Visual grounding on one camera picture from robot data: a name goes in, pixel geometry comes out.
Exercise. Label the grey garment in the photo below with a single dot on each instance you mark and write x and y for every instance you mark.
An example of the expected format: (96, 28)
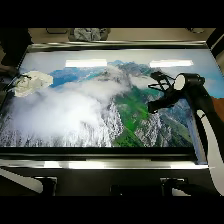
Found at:
(87, 33)

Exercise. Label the white garment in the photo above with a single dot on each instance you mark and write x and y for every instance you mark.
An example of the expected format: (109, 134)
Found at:
(33, 83)

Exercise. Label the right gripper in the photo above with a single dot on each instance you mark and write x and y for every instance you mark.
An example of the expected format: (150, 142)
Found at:
(163, 104)

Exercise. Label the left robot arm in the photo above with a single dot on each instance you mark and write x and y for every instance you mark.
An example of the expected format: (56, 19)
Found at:
(20, 180)

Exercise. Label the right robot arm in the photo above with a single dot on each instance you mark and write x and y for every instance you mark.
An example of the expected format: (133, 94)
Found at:
(203, 110)

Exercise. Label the silver frame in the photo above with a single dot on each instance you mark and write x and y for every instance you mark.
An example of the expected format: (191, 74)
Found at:
(100, 164)

